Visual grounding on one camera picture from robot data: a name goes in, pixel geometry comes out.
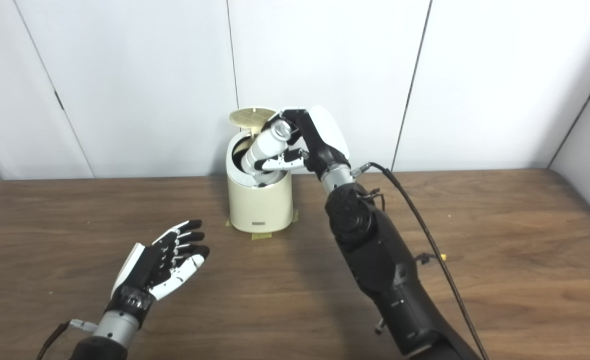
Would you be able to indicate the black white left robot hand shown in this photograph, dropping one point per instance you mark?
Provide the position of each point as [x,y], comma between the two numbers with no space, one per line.
[142,275]

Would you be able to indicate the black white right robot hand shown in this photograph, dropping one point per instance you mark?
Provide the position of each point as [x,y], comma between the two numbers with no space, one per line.
[325,145]

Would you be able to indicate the small white plastic bottle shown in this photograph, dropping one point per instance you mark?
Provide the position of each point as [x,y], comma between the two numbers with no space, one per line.
[264,145]

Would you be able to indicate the cream round bin lid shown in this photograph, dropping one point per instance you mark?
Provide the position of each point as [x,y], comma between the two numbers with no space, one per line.
[247,117]

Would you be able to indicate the cream-colored cylindrical bin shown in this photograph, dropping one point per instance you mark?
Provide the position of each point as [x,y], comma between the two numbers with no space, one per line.
[259,207]

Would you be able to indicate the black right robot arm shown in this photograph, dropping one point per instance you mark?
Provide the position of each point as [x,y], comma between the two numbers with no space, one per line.
[380,260]

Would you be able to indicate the black wall panel hinge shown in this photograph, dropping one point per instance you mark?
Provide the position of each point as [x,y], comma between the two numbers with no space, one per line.
[59,100]

